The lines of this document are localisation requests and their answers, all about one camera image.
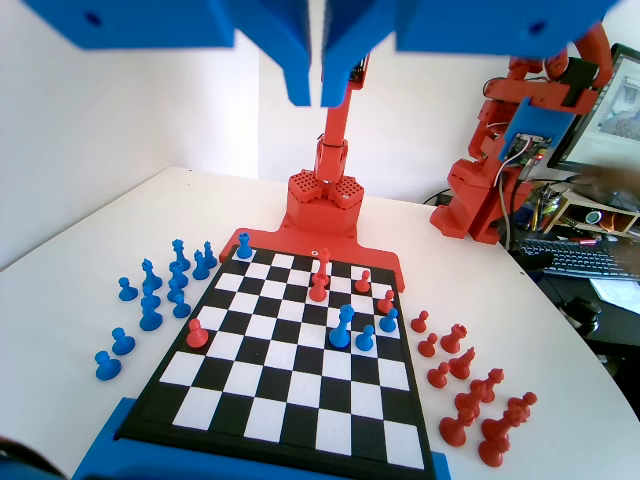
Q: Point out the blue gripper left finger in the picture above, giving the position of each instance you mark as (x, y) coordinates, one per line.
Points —
(297, 50)

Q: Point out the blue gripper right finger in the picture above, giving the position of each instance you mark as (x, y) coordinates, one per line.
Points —
(340, 50)

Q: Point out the red robot arm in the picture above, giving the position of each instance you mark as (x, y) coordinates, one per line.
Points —
(322, 210)

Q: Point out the blue chess queen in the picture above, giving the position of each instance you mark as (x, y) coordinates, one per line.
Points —
(180, 257)

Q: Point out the red tall piece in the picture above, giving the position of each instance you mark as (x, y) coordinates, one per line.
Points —
(317, 294)

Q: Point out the blue chess pawn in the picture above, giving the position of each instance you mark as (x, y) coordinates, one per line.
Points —
(388, 322)
(127, 291)
(365, 341)
(180, 309)
(107, 369)
(149, 301)
(122, 344)
(174, 294)

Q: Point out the tall blue board piece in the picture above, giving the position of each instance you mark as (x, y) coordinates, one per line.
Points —
(340, 332)

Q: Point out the black white chessboard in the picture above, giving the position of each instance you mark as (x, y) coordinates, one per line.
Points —
(280, 375)

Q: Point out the blue circuit board holder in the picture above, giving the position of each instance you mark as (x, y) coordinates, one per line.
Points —
(535, 120)

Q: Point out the red pawn bottom centre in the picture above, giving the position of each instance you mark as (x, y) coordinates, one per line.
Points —
(325, 262)

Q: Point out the wooden desk organizer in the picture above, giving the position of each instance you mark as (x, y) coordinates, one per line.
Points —
(575, 200)

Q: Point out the black computer monitor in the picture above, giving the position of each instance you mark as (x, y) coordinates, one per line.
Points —
(620, 115)

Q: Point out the black keyboard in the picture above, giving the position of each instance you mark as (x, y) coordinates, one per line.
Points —
(580, 257)

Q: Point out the black computer mouse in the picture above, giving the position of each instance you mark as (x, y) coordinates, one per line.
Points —
(582, 315)

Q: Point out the white paper sheet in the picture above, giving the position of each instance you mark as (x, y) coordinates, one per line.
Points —
(617, 295)

